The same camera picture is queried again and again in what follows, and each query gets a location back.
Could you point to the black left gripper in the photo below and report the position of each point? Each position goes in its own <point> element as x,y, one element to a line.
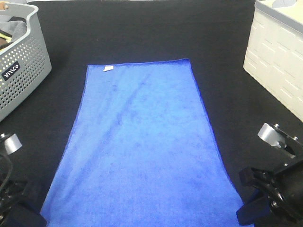
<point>13,213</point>

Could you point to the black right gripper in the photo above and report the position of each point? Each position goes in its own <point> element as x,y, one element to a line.
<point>286,197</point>

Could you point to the blue microfibre towel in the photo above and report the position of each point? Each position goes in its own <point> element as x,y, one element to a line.
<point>141,153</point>

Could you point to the white plastic storage crate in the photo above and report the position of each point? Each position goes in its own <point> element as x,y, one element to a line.
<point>274,55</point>

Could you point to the grey perforated plastic basket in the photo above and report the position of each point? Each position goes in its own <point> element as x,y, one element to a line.
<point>25,63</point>

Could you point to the white towel care label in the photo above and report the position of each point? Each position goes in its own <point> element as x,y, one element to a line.
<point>108,68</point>

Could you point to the grey cloth in basket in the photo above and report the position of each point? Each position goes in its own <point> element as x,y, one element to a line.
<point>11,31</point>

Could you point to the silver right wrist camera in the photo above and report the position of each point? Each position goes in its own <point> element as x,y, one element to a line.
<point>279,139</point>

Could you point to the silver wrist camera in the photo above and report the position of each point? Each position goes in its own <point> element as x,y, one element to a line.
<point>279,139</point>
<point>9,143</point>

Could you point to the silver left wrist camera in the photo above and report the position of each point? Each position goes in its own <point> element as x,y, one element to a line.
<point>9,143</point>

